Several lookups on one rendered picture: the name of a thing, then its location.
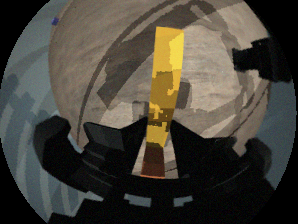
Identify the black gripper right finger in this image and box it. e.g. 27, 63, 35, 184
170, 120, 237, 179

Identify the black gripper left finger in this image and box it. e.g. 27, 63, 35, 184
82, 116, 149, 175

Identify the yellow bar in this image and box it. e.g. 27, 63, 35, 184
140, 26, 185, 179

